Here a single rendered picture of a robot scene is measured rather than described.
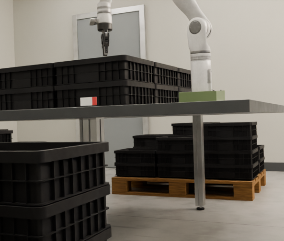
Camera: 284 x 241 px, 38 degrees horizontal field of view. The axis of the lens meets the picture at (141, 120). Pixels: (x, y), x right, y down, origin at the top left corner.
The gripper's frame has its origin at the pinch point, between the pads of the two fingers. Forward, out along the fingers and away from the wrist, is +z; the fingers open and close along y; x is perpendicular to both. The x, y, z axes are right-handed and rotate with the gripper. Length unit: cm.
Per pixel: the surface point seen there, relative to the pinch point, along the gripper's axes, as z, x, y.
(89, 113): 30, 13, -57
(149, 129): 54, -87, 316
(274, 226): 99, -96, 12
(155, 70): 9.6, -24.2, -4.8
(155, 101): 25.2, -23.8, -5.5
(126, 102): 26.1, -5.4, -28.6
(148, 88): 19.0, -19.1, -11.3
